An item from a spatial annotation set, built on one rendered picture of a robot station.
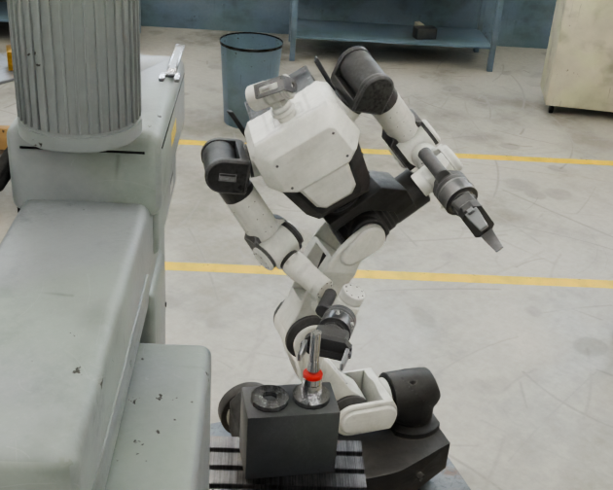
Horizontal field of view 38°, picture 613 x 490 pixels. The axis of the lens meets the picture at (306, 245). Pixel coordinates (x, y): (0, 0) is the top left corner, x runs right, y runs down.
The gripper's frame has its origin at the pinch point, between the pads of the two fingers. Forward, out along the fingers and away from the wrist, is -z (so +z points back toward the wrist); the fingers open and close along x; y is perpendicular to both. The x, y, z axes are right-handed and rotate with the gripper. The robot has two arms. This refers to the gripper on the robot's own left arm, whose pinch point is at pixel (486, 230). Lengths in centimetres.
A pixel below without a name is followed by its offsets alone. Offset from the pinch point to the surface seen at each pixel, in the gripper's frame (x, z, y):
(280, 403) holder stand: 5, -8, -62
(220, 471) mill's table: -2, -9, -85
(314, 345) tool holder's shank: 10.1, -4.4, -46.6
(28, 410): 103, -53, -57
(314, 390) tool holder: 2, -9, -54
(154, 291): 63, -11, -55
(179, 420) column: 70, -43, -56
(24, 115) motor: 100, 0, -47
